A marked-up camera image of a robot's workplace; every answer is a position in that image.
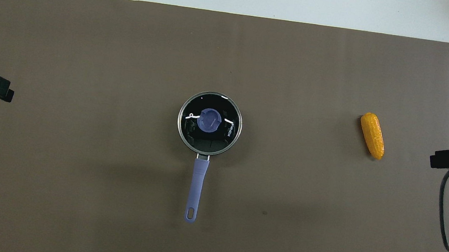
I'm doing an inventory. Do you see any black saucepan purple handle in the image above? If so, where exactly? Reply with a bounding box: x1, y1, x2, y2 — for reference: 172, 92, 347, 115
165, 88, 247, 229

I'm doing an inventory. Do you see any brown table mat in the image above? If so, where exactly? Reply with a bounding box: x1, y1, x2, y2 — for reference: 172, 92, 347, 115
0, 0, 449, 252

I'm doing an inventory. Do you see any yellow toy corn cob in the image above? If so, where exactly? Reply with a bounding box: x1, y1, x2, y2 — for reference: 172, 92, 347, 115
356, 112, 389, 161

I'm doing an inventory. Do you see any glass lid purple knob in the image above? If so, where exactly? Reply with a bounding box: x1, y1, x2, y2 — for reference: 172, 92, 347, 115
174, 88, 246, 159

